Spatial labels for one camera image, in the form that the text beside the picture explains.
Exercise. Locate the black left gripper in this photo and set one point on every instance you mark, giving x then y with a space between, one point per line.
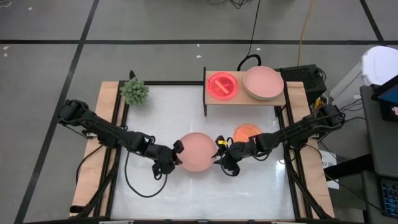
163 158

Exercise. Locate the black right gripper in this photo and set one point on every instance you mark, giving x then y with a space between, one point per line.
237 154

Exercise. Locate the salmon pink plate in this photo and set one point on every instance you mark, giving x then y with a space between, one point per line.
198 152
263 81

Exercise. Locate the small orange bowl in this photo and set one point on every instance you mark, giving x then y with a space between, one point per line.
245 132

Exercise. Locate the pink translucent plate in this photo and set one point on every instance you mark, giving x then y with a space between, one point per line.
222 85

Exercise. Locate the beige plate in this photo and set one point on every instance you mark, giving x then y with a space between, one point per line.
264 99

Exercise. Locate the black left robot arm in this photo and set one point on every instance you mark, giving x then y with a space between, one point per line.
102 130

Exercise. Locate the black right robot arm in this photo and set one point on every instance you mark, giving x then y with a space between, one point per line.
298 129

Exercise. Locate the yellow tag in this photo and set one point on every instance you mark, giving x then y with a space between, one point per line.
222 142

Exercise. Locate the green plant in patterned pot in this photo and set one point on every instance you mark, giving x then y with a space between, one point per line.
134 91

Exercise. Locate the white paper sheet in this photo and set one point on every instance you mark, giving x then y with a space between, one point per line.
329 165

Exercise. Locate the black computer box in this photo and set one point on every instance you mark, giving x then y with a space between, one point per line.
301 76

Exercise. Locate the grey plastic case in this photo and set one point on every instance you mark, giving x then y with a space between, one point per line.
345 90

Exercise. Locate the dark grey desk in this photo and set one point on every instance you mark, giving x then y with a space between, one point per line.
382 146

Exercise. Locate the black keyboard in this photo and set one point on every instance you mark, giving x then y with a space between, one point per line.
390 199

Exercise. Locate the black monitor with blue screen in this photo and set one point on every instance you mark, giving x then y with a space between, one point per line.
388 96

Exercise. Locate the white plastic object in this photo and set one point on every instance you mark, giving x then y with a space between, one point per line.
381 63

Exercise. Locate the wooden shelf with black frame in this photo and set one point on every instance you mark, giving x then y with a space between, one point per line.
217 102

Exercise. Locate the black rig frame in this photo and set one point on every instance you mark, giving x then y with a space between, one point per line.
171 83

